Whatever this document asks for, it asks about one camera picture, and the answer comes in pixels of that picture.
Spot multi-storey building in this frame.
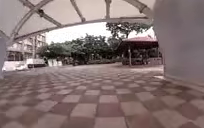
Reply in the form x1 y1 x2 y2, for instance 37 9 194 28
5 33 48 63

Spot white low structure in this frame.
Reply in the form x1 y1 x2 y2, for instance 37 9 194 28
2 59 29 72

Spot red and grey chequered paving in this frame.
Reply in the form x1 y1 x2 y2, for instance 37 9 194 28
0 63 204 128

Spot green tree group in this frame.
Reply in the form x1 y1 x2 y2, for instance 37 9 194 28
36 21 154 66

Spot white framed canopy shelter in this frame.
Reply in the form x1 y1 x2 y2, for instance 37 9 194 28
0 0 204 88

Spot white panels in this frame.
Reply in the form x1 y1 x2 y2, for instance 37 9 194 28
47 58 63 68

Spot red roofed pavilion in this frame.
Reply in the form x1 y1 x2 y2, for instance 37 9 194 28
115 34 164 67

